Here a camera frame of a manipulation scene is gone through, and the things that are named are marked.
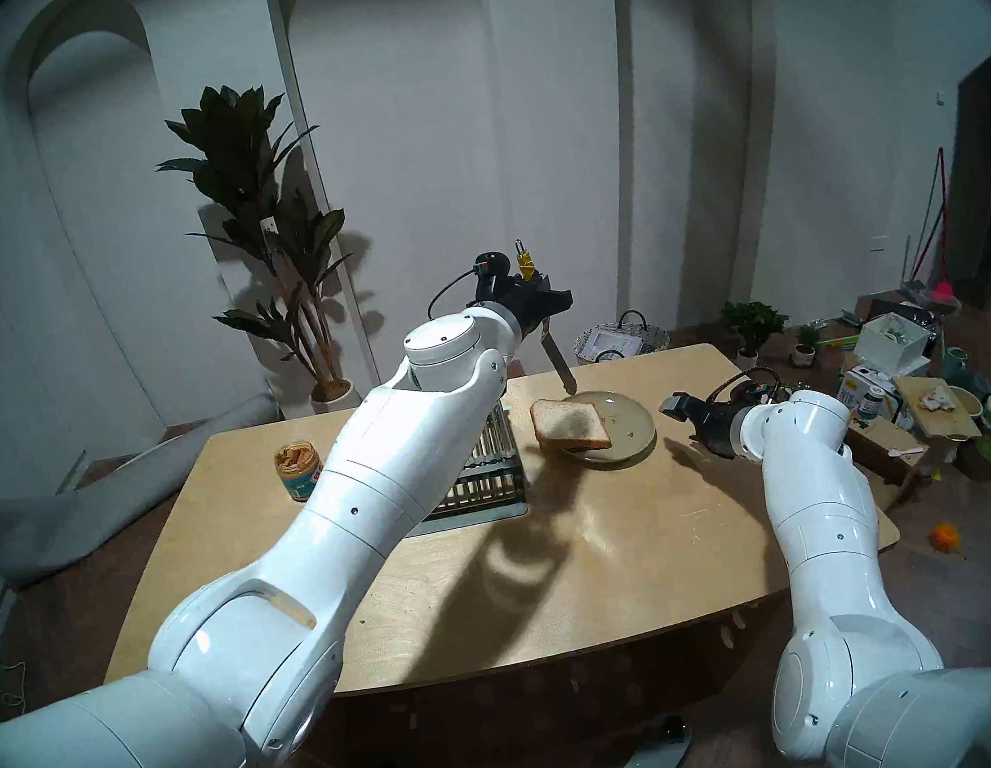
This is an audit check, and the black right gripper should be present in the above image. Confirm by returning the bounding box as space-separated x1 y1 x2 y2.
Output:
659 386 746 467

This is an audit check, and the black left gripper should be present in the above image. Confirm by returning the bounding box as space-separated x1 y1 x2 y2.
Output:
483 273 578 344

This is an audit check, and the green ceramic plate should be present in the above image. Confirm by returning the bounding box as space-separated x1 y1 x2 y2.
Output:
551 383 661 476

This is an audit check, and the yellow handled butter knife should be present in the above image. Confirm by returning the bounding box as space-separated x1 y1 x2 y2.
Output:
513 234 580 402

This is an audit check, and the slice of white bread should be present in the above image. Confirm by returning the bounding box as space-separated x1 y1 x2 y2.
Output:
528 390 613 458

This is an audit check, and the peanut butter jar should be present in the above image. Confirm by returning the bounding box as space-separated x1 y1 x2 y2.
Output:
273 439 328 505

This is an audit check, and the small leafy potted plant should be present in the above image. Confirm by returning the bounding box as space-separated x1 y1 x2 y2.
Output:
718 293 795 371

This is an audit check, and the tiny potted plant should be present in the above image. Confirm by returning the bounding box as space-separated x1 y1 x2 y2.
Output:
789 322 827 369

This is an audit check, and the white printed carton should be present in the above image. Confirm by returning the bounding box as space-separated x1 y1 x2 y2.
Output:
834 361 900 426

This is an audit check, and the grey dish rack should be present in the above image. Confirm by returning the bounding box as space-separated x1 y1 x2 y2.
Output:
391 403 531 538

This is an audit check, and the brown cardboard box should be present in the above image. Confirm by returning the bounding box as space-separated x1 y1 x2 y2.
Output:
845 408 936 515

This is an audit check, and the white open box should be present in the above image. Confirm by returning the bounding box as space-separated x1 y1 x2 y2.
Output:
850 307 943 383

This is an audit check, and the orange ball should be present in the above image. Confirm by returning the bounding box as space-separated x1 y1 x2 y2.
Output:
927 520 966 561

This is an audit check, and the tall potted plant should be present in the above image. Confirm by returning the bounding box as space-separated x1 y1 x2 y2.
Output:
147 71 373 431

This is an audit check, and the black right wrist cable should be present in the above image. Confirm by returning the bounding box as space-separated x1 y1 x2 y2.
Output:
701 365 794 415

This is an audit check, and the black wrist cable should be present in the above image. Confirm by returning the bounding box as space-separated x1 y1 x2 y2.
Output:
422 264 487 321
701 365 794 415

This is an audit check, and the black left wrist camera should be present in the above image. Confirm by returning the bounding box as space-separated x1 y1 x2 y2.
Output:
471 250 515 288

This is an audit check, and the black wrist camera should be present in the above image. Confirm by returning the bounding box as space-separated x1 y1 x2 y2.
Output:
471 250 515 288
732 379 785 411

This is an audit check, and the woven basket with handle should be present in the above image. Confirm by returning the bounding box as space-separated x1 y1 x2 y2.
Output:
569 305 674 367

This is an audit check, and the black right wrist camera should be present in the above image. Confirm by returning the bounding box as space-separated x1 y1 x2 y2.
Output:
732 379 785 411

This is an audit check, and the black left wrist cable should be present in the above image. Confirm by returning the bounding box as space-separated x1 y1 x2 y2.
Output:
422 264 487 321

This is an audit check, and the red handled broom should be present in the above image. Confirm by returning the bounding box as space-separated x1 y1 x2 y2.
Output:
887 145 964 309

